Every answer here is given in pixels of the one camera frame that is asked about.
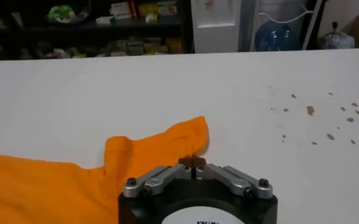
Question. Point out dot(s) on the white orange medicine box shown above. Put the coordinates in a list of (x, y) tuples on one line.
[(167, 7)]

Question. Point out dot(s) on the blue water jug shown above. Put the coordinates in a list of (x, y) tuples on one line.
[(276, 38)]

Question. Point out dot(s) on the small lime green box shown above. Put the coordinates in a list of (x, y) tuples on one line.
[(151, 17)]

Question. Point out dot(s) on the green white medicine box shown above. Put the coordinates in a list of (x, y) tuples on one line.
[(147, 9)]

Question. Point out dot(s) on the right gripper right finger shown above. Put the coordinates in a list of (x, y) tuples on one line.
[(237, 182)]

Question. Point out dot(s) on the knotted grey plastic bag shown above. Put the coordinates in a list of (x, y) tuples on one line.
[(337, 39)]

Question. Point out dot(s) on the white red medicine box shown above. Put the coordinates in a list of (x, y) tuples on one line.
[(122, 9)]

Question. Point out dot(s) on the black shelf unit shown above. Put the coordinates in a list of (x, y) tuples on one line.
[(75, 30)]

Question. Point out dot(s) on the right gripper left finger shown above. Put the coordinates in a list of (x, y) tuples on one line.
[(154, 179)]

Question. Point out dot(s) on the orange t-shirt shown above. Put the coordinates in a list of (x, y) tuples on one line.
[(45, 188)]

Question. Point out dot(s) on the white water dispenser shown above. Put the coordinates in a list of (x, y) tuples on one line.
[(215, 33)]

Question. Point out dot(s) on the glass bowl green fruit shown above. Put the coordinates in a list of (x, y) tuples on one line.
[(65, 13)]

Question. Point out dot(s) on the flat white medicine box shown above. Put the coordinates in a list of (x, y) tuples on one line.
[(104, 20)]

